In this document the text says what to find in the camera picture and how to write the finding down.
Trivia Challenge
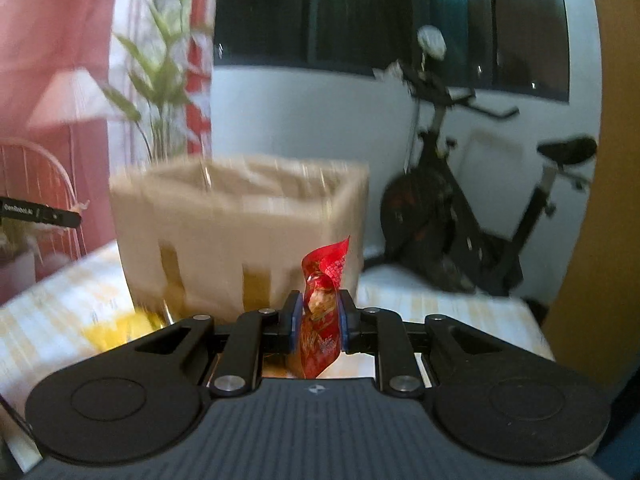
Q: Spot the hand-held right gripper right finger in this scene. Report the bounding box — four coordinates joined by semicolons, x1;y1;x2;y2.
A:
340;290;506;399

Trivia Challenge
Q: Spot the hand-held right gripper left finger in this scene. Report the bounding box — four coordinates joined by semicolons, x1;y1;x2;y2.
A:
132;291;303;399

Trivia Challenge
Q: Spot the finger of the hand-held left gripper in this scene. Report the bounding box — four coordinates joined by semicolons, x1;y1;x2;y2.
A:
37;204;82;229

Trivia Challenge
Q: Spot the red snack packet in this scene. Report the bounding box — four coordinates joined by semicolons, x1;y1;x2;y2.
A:
299;237;351;380

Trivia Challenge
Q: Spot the checked yellow tablecloth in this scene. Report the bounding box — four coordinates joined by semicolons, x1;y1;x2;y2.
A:
0;240;556;471

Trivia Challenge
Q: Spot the yellow snack packet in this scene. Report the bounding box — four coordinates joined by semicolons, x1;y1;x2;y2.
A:
82;310;166;353

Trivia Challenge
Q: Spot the black exercise bike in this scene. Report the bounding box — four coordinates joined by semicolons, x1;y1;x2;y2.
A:
372;65;598;297

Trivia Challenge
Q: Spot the crumpled plastic bag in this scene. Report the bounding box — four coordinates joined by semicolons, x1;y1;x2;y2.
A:
372;62;406;82

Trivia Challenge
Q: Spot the wooden door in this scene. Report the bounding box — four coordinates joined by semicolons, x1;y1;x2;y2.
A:
542;0;640;386

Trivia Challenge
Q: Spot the white bag on pole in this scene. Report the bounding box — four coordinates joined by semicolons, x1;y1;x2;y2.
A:
417;26;447;59

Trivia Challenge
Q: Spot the dark window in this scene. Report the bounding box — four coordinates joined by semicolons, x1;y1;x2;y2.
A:
212;0;571;103

